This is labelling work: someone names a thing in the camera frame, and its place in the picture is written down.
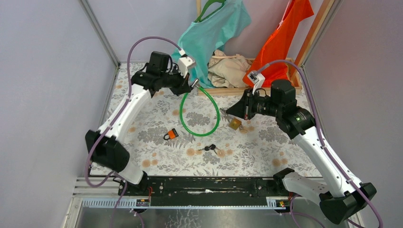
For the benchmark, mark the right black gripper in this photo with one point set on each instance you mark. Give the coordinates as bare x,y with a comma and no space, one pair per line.
243,109

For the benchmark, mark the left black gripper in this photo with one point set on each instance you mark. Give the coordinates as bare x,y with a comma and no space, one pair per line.
182,86

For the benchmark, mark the green cable lock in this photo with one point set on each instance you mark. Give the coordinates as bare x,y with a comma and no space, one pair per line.
218,114

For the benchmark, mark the brass padlock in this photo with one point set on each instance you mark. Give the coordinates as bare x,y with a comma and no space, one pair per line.
235,123

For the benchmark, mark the small silver key pair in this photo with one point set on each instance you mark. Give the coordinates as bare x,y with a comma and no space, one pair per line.
225,116

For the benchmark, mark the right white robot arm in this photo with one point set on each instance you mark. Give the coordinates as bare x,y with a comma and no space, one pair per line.
343,194

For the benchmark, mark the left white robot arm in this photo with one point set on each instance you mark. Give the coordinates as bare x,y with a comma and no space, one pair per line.
104,145

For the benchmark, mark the beige crumpled cloth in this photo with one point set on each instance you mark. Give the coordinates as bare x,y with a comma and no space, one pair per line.
227,71

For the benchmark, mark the black headed keys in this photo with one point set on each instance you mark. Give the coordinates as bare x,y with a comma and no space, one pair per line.
211,147

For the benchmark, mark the floral table mat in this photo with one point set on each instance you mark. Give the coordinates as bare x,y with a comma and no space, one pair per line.
258,148

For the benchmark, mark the orange black small padlock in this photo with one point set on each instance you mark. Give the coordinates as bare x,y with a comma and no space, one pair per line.
172,134

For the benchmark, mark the teal shirt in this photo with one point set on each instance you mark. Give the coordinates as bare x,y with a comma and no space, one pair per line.
201,39

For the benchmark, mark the orange shirt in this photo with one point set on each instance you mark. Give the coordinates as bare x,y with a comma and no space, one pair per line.
277,45

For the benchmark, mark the green clothes hanger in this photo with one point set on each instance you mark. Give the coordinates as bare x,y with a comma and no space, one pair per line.
206,8

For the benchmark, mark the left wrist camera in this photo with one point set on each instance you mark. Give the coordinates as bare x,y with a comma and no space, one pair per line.
185,63

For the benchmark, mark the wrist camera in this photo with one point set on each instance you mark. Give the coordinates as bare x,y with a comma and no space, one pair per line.
185,63
257,79

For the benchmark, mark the wooden tray frame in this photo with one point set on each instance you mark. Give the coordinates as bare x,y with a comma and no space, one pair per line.
227,91

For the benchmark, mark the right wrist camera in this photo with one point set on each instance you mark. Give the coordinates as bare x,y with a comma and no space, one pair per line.
257,79

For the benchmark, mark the white slotted cable duct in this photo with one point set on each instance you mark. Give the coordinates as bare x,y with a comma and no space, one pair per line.
134,203

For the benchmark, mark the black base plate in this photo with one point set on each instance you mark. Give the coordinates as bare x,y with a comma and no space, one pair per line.
204,191

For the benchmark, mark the wooden post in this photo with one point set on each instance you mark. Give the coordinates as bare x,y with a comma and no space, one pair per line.
313,32

